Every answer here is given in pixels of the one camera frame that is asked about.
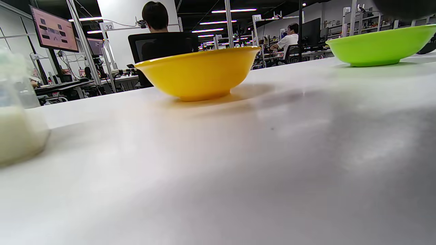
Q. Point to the large wall monitor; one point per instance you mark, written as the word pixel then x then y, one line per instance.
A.
pixel 54 30

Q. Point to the dark desk monitor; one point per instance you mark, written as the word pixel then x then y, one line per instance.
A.
pixel 310 32

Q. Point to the green plastic bowl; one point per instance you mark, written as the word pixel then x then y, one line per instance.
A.
pixel 374 49

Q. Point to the aluminium frame post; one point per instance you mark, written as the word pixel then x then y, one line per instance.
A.
pixel 229 23

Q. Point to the clear plastic sugar container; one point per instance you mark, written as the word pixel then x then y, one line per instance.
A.
pixel 13 88

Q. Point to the small lit monitor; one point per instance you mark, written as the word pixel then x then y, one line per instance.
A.
pixel 95 46

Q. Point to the yellow plastic bowl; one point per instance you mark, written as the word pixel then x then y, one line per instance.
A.
pixel 197 75

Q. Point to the white sugar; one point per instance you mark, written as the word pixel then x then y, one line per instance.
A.
pixel 17 136

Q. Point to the black mesh office chair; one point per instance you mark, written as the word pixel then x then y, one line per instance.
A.
pixel 160 44

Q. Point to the person's left hand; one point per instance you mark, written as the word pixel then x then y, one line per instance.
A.
pixel 405 7

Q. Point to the row of ceiling light strips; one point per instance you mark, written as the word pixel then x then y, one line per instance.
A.
pixel 233 10

